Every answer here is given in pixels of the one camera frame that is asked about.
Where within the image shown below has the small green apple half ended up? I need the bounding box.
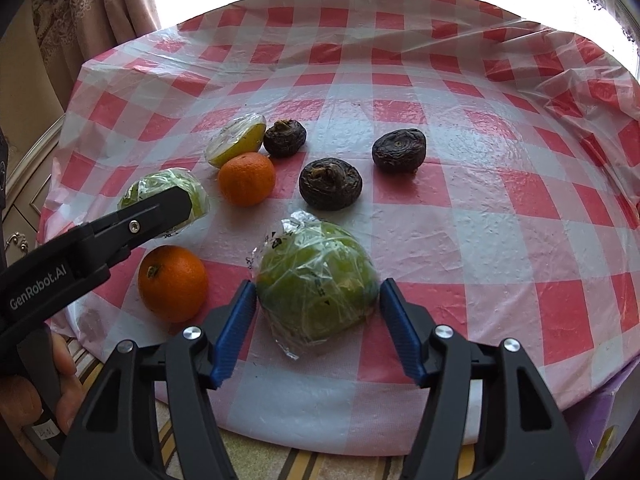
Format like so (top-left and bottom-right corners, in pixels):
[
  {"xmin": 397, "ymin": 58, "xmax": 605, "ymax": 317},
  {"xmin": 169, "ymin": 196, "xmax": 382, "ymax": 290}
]
[{"xmin": 117, "ymin": 167, "xmax": 211, "ymax": 237}]

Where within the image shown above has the large green apple half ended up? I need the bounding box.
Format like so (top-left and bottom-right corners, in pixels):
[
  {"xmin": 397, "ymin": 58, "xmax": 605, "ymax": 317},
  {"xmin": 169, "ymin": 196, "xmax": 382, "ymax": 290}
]
[{"xmin": 252, "ymin": 211, "xmax": 381, "ymax": 361}]

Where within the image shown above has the orange mandarin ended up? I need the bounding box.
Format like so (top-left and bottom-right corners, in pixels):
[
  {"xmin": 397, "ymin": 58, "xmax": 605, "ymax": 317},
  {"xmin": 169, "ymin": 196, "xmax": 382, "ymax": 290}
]
[
  {"xmin": 137, "ymin": 245, "xmax": 209, "ymax": 324},
  {"xmin": 218, "ymin": 152, "xmax": 277, "ymax": 207}
]

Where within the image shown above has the cream wooden cabinet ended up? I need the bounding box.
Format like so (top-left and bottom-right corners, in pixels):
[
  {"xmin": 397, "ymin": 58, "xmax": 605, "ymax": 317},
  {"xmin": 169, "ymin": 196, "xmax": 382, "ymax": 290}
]
[{"xmin": 0, "ymin": 115, "xmax": 67, "ymax": 261}]

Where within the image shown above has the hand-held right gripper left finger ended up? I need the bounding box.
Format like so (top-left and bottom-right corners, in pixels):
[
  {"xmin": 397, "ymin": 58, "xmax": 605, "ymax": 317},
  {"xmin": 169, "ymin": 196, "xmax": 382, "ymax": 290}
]
[{"xmin": 54, "ymin": 279, "xmax": 258, "ymax": 480}]

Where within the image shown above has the dark water chestnut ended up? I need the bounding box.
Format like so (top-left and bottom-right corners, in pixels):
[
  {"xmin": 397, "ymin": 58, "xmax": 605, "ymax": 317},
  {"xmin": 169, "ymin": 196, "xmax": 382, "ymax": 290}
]
[
  {"xmin": 263, "ymin": 119, "xmax": 308, "ymax": 158},
  {"xmin": 371, "ymin": 129, "xmax": 428, "ymax": 175},
  {"xmin": 299, "ymin": 158, "xmax": 363, "ymax": 211}
]

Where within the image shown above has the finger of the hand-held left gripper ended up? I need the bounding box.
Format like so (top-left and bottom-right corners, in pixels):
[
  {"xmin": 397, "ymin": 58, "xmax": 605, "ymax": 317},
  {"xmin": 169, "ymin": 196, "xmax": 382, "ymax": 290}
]
[{"xmin": 81, "ymin": 186, "xmax": 195, "ymax": 267}]

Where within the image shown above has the yellow apple half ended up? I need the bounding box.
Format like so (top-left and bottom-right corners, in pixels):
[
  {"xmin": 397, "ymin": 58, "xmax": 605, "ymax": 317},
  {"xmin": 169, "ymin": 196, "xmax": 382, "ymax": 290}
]
[{"xmin": 205, "ymin": 114, "xmax": 267, "ymax": 169}]

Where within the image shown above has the person's left hand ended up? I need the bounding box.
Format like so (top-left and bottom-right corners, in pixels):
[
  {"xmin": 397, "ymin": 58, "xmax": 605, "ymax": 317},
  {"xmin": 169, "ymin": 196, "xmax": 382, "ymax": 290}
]
[{"xmin": 0, "ymin": 332, "xmax": 86, "ymax": 443}]

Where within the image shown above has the red checkered plastic tablecloth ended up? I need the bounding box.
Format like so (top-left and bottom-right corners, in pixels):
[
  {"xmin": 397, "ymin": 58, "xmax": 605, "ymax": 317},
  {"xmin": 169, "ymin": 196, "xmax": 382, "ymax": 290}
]
[{"xmin": 42, "ymin": 0, "xmax": 640, "ymax": 457}]

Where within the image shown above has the purple white cardboard box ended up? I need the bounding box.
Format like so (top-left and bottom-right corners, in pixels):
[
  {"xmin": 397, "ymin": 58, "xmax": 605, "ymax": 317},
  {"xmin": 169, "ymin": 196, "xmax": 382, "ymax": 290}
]
[{"xmin": 565, "ymin": 360, "xmax": 640, "ymax": 480}]

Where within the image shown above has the beige patterned curtain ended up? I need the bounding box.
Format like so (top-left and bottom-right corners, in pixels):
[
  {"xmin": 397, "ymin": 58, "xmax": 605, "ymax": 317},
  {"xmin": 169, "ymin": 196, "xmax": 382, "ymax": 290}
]
[{"xmin": 30, "ymin": 0, "xmax": 162, "ymax": 86}]

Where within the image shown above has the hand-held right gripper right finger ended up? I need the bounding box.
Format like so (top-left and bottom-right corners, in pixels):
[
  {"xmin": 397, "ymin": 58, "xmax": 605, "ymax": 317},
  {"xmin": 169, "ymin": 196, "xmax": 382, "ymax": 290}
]
[{"xmin": 379, "ymin": 277, "xmax": 586, "ymax": 480}]

